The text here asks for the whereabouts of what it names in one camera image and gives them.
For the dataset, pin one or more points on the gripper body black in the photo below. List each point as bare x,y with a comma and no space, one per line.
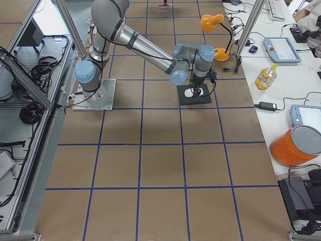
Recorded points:
197,81

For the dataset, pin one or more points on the white computer mouse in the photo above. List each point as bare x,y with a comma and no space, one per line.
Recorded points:
189,92

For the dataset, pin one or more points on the pink marker pen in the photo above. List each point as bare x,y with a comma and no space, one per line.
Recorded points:
162,6

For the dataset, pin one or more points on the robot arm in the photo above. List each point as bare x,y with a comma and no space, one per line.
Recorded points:
187,68

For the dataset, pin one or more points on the black mousepad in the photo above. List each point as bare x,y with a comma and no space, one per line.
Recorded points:
205,99

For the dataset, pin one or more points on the silver laptop notebook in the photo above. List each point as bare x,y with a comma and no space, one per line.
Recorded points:
192,44

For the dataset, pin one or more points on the orange desk lamp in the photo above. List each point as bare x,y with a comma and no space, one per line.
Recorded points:
208,24

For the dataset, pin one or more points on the dark blue pouch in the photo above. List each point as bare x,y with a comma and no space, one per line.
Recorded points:
253,49

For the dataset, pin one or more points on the orange juice bottle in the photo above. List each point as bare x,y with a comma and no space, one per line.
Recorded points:
266,77

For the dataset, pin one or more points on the black power adapter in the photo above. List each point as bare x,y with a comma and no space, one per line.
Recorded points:
266,106

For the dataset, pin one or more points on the blue teach pendant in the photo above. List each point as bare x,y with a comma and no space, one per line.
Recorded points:
281,50
305,115

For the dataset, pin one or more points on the white keyboard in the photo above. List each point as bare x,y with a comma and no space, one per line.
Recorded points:
276,10

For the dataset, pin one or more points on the orange bucket grey lid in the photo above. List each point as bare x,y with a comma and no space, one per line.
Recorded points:
298,145

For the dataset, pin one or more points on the black equipment box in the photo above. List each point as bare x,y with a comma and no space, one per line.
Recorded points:
301,196

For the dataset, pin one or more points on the aluminium frame post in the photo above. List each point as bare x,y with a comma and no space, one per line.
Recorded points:
253,16

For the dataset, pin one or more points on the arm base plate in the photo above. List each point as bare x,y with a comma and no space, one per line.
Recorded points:
103,98

